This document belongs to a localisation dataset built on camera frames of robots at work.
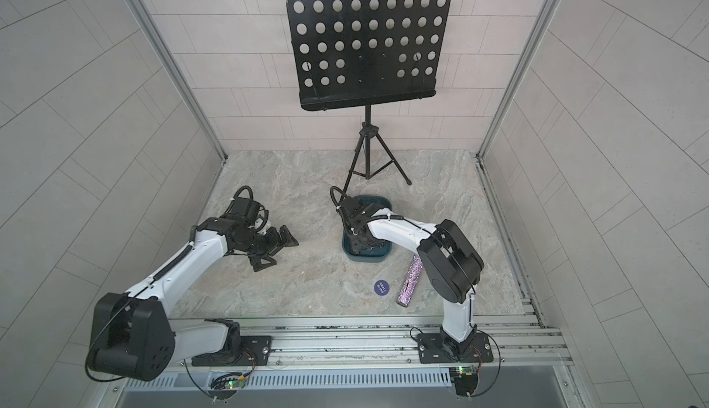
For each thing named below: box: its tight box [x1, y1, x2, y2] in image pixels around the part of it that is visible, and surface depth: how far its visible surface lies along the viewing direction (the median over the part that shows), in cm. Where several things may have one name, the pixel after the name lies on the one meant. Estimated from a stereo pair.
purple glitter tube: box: [396, 253, 424, 308], surface depth 81 cm
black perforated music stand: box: [286, 0, 451, 199], surface depth 68 cm
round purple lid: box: [373, 279, 390, 297], surface depth 84 cm
